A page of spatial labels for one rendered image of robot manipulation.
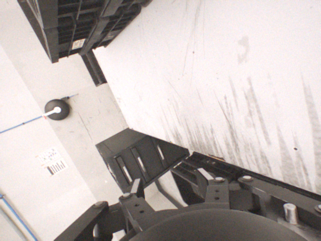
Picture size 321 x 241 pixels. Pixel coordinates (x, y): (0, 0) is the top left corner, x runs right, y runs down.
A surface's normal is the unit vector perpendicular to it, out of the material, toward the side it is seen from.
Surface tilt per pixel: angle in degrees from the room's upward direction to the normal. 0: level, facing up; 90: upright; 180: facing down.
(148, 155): 90
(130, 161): 90
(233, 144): 0
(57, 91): 90
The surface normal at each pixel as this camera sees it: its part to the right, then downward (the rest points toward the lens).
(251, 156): -0.80, 0.45
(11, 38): 0.48, 0.07
